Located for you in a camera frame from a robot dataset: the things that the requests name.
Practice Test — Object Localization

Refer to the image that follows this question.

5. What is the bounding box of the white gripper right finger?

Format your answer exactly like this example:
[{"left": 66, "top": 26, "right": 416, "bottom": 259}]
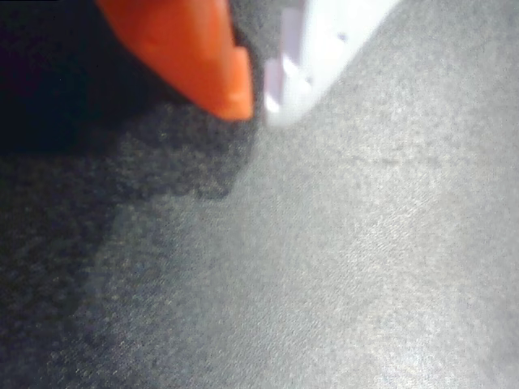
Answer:
[{"left": 263, "top": 0, "right": 401, "bottom": 126}]

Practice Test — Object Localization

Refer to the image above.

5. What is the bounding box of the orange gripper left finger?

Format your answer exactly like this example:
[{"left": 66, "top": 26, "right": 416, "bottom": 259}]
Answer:
[{"left": 95, "top": 0, "right": 255, "bottom": 121}]

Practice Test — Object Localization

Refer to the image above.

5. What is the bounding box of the black desk mat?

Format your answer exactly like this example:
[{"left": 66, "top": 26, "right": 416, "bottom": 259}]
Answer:
[{"left": 0, "top": 0, "right": 519, "bottom": 389}]

